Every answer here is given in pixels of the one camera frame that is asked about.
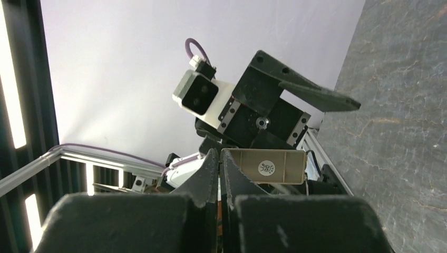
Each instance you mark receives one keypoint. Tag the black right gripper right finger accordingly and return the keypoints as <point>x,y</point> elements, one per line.
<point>257,221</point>

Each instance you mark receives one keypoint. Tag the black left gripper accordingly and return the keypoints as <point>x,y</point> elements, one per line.
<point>261,120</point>

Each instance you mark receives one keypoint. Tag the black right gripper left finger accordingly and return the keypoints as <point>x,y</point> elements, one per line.
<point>184,220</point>

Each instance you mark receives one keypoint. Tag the beige battery cover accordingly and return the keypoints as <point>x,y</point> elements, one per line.
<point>271,165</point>

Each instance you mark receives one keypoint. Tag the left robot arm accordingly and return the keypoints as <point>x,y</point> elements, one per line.
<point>180,169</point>

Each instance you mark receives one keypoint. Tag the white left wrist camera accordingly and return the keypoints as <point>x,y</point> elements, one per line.
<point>200,94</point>

